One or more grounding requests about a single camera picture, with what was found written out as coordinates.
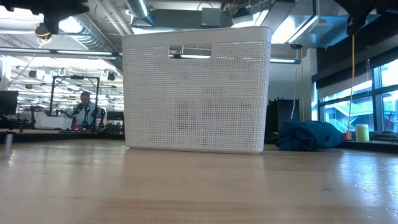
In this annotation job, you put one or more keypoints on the grey ceiling box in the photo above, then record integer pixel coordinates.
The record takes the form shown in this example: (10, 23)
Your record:
(211, 17)

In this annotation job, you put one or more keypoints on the black background rig frame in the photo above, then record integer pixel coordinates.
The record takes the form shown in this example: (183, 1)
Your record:
(74, 77)

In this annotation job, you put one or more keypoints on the person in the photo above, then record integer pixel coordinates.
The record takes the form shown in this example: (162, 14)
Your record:
(85, 99)

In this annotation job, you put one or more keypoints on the black monitor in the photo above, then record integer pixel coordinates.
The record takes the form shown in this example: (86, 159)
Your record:
(8, 102)

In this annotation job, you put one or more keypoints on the black cabinet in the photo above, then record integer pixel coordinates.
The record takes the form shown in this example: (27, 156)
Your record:
(281, 118)

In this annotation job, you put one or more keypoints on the pale green roll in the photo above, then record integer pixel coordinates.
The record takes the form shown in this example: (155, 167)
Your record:
(362, 133)

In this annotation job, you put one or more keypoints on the blue background robot arm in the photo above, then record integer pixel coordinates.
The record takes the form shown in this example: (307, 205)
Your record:
(85, 110)
(102, 113)

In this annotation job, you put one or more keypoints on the dark blue cloth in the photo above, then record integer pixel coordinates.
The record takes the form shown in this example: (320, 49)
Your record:
(308, 135)

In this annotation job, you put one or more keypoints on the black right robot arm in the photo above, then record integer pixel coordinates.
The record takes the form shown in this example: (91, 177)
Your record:
(385, 4)

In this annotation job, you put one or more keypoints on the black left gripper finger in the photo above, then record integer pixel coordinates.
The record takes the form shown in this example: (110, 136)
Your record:
(51, 23)

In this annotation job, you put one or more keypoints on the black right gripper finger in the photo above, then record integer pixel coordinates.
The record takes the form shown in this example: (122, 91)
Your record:
(354, 25)

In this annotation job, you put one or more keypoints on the white perforated plastic basket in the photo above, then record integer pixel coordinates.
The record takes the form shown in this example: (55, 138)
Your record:
(196, 102)

